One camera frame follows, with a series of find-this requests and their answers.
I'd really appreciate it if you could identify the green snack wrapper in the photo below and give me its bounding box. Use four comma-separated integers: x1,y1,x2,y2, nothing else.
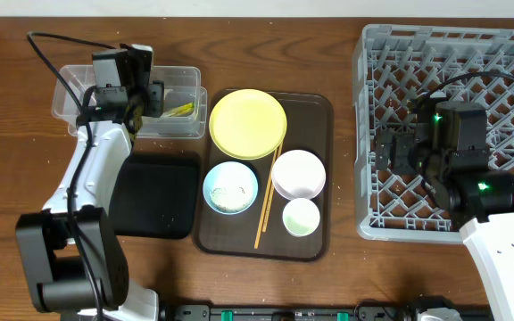
162,103,195,118

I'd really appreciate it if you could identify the small white cup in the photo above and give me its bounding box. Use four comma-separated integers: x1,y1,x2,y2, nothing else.
282,198,320,237

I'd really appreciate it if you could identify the light blue bowl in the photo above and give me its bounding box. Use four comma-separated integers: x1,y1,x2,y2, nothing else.
203,161,259,215

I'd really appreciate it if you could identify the pile of rice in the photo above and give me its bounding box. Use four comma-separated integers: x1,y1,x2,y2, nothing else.
210,186,253,214

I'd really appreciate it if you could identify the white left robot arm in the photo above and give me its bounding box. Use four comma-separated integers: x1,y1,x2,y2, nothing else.
15,45,164,320

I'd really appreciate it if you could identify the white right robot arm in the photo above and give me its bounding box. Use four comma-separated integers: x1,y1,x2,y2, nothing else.
376,99,514,320

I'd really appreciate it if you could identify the grey dishwasher rack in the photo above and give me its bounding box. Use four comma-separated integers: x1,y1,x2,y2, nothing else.
352,24,514,244

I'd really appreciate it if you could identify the clear plastic bin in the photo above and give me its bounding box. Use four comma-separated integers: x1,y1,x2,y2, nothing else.
51,65,207,139

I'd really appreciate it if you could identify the black square tray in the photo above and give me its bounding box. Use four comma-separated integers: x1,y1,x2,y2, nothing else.
108,153,201,239

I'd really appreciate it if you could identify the pink white bowl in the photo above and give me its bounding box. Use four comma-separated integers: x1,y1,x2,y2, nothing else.
272,150,327,200

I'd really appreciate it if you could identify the yellow plate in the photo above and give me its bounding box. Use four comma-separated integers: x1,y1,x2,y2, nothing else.
209,89,287,161

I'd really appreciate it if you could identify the wooden chopstick left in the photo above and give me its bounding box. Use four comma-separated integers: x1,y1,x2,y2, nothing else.
253,146,281,250

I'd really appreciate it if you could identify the wooden chopstick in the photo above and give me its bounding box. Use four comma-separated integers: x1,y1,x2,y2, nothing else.
253,146,281,250
261,142,283,233

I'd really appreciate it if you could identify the dark brown serving tray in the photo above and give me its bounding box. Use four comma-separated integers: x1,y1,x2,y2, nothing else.
192,92,333,262

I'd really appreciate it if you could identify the wooden chopstick right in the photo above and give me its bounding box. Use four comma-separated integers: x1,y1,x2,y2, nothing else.
261,142,283,233

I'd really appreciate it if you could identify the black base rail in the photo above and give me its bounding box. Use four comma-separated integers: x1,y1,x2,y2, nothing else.
159,296,494,321

